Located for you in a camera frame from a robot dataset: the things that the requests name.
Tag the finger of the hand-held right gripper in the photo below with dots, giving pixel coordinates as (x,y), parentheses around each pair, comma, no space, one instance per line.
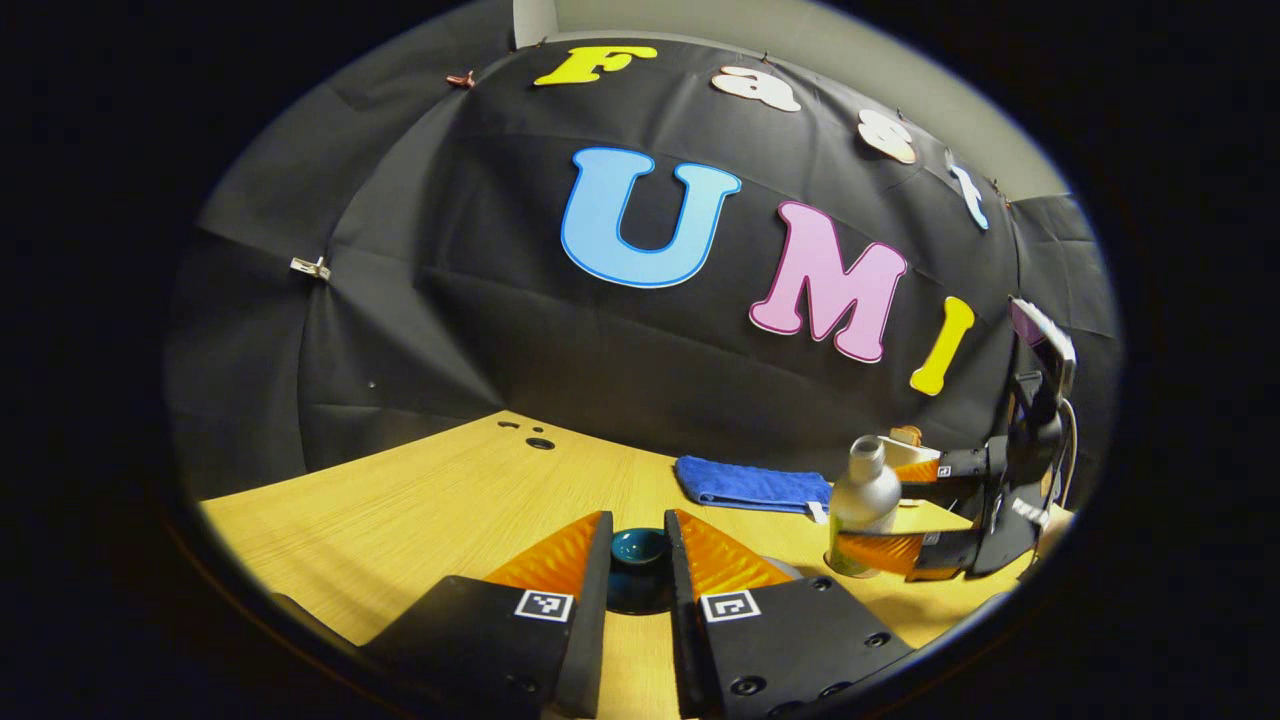
(900,552)
(960,478)

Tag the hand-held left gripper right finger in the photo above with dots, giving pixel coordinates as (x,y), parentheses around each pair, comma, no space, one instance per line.
(682,620)

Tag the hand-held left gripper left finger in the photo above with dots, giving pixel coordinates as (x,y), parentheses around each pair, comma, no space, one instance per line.
(592,620)

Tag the silver green water bottle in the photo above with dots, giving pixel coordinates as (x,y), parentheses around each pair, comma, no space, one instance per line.
(865,495)

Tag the teal teacup lid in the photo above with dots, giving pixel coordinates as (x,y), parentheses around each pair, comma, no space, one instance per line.
(640,550)

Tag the white toaster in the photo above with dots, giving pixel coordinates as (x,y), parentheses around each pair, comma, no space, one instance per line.
(915,455)

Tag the toast slice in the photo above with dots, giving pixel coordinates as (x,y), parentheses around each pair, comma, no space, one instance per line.
(906,436)

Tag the blue folded towel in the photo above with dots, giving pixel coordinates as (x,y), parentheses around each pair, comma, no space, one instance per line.
(750,485)

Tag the black backdrop cloth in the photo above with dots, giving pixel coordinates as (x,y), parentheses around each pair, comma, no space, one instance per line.
(450,250)

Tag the white metal clip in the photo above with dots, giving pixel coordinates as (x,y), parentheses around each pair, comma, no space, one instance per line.
(310,268)

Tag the red clip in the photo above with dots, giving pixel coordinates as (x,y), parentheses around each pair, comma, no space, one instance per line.
(461,79)

